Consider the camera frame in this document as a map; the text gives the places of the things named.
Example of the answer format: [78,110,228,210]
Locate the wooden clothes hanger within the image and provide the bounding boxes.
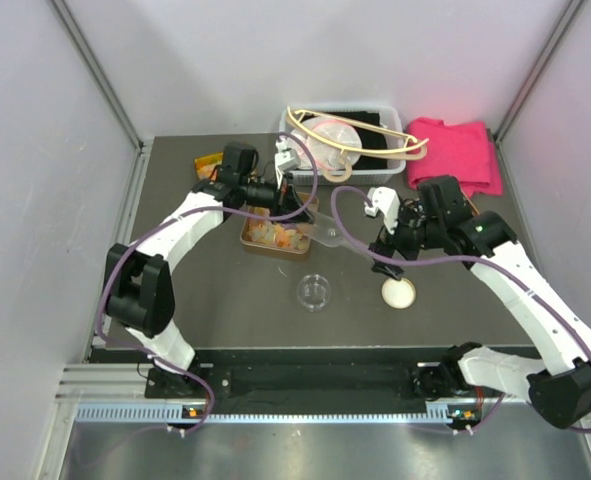
[285,105,430,183]

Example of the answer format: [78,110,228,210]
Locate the gold tin wrapped candies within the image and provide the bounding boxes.
[462,193,480,216]

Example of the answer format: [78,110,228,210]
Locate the grey plastic basket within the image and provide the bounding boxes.
[277,104,407,187]

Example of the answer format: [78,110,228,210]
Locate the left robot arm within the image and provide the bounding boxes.
[97,140,313,397]

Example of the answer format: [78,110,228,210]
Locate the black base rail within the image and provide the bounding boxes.
[144,347,506,416]

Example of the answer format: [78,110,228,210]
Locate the gold tin pastel gummies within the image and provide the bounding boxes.
[240,207,311,261]

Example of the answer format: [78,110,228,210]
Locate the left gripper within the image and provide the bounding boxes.
[238,171,313,225]

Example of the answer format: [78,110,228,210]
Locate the white round lid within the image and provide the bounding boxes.
[381,278,416,310]

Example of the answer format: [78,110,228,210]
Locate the clear round container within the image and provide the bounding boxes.
[296,274,332,313]

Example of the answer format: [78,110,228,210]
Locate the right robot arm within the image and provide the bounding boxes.
[364,176,591,429]

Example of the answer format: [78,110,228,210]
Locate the pink cloth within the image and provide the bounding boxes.
[406,117,503,197]

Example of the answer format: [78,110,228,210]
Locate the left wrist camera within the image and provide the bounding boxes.
[274,137,300,174]

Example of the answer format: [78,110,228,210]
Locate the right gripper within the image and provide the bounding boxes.
[368,201,444,280]

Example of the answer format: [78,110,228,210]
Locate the gold tin colourful gummies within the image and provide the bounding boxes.
[194,152,223,180]

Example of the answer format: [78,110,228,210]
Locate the black cloth in basket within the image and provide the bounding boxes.
[330,110,387,150]

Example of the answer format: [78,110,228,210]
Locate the round white mesh bag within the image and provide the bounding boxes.
[285,115,363,172]

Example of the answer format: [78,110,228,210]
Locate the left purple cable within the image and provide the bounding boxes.
[72,132,321,466]

